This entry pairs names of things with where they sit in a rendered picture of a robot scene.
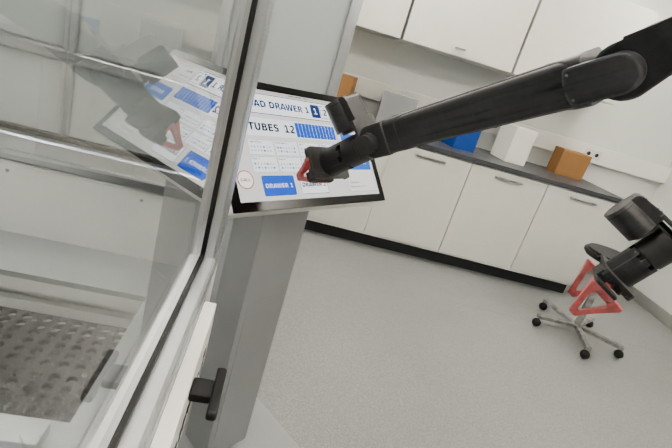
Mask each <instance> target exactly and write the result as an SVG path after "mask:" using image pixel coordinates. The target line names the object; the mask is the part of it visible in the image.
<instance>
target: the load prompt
mask: <svg viewBox="0 0 672 448"><path fill-rule="evenodd" d="M325 106H326V104H320V103H314V102H308V101H302V100H296V99H290V98H284V97H278V96H272V95H266V94H260V93H255V96H254V101H253V105H252V110H251V113H259V114H267V115H275V116H283V117H291V118H299V119H307V120H315V121H323V122H331V120H330V118H329V115H328V113H327V111H326V109H325ZM331 123H332V122H331Z"/></svg>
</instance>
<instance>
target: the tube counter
mask: <svg viewBox="0 0 672 448"><path fill-rule="evenodd" d="M281 121H282V126H283V130H284V134H285V137H287V138H300V139H313V140H326V141H337V139H336V135H335V131H334V127H333V126H328V125H320V124H311V123H302V122H294V121H285V120H281Z"/></svg>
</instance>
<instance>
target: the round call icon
mask: <svg viewBox="0 0 672 448"><path fill-rule="evenodd" d="M237 183H238V188H239V190H255V189H256V185H255V181H254V176H253V172H252V170H238V173H237Z"/></svg>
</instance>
